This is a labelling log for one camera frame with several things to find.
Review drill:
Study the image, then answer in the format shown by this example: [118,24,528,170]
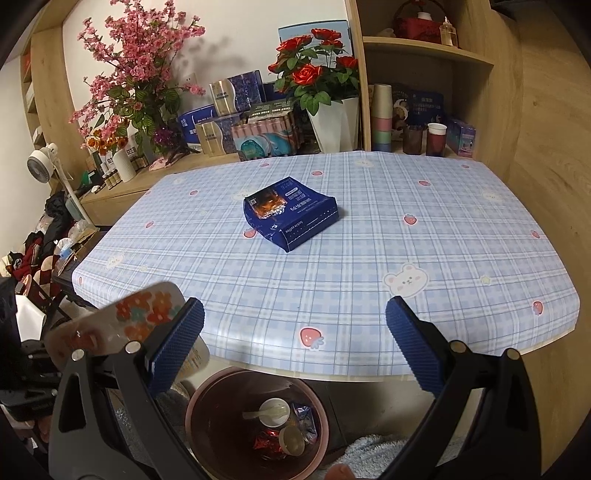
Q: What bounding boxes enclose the red basket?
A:
[392,0,442,45]

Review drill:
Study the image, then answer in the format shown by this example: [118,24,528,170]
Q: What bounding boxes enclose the pink flat pouch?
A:
[148,154,188,173]

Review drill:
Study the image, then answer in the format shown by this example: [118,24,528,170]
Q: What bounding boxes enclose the white floral packet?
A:
[44,281,211,385]

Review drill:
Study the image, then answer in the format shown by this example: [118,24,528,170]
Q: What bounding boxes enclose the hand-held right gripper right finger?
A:
[382,296,541,480]

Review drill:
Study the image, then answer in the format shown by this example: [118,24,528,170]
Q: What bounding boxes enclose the blue and pink foil wrapper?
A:
[291,402,320,440]

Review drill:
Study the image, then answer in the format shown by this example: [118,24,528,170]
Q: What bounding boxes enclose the crushed red can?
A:
[252,428,284,457]

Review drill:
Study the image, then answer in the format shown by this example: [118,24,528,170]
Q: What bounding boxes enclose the brown round waste bin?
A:
[185,368,331,480]

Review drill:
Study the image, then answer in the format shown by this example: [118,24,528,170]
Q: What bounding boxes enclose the row of small brown bottles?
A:
[98,154,151,190]

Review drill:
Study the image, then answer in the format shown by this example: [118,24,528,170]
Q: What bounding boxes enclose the stack of pastel cups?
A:
[372,83,393,153]

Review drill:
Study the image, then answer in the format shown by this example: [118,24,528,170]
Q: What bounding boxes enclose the red roses in white pot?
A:
[268,28,361,154]

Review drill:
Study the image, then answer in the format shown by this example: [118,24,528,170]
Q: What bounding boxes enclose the white standing fan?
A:
[26,143,89,221]

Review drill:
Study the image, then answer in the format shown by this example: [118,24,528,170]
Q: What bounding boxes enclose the dark blue carton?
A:
[243,176,339,253]

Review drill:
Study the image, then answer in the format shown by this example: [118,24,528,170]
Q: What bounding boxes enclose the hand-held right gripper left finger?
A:
[48,298,208,480]

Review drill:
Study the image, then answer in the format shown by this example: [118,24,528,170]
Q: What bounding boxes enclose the amber perfume bottle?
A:
[438,16,460,49]

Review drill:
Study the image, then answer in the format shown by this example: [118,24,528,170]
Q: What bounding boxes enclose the small plush toy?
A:
[392,99,410,133]

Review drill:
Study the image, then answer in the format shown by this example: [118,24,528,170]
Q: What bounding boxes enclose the wooden wall shelf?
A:
[18,23,89,154]

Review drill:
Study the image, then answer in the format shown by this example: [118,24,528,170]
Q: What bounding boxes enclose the white vase with orange flowers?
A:
[85,129,138,184]

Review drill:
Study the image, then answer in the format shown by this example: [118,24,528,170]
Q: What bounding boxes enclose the white paper bowl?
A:
[242,397,290,428]

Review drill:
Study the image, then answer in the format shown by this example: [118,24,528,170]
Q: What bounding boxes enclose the light blue fluffy cloth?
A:
[344,434,463,480]

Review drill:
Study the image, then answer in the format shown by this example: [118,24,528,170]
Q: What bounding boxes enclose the green paper cup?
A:
[277,425,306,457]

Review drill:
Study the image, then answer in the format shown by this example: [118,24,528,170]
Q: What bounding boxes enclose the pink blossom arrangement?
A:
[69,0,206,158]

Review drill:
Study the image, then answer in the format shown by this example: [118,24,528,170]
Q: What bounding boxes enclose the pink tumbler set pack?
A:
[231,115,299,162]

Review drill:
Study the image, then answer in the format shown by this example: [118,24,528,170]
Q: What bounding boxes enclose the small blue box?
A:
[447,117,478,160]

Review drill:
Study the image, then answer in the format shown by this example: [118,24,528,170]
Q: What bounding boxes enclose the wooden shelf unit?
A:
[344,0,525,172]

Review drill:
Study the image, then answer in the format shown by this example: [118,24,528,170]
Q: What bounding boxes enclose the low wooden cabinet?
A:
[78,152,242,225]

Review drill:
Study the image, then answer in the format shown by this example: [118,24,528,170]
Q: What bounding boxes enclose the dark brown glass cup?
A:
[403,124,426,156]

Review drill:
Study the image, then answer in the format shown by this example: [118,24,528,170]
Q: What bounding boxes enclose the blue and white carton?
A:
[178,104,216,153]

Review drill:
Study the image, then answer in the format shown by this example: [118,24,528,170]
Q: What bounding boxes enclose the blue and silver gift box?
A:
[209,70,265,116]
[194,113,243,156]

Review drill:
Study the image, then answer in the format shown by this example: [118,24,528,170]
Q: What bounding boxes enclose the dark blue gift box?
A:
[392,83,445,130]

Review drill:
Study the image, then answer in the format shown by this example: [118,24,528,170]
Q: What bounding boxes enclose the red cup with white rim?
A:
[426,122,448,157]

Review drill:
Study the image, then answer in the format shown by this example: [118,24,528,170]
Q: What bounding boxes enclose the pile of clothes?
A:
[0,191,99,325]

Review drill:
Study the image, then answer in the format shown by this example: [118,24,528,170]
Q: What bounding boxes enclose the black printed box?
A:
[249,99,297,123]

